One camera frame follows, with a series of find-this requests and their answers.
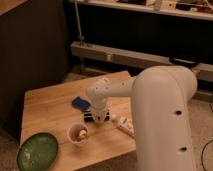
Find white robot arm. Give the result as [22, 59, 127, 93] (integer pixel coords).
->
[86, 66, 197, 171]

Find blue cloth object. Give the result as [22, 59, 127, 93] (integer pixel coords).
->
[72, 96, 90, 111]

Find white paper cup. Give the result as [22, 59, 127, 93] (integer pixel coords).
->
[67, 122, 89, 147]

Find green plate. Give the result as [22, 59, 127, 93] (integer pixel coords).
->
[17, 132, 59, 171]

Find metal pole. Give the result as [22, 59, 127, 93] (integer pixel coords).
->
[74, 0, 84, 45]

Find white shelf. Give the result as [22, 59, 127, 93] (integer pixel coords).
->
[68, 0, 213, 21]

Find grey metal rail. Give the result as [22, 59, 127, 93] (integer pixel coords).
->
[69, 41, 213, 83]

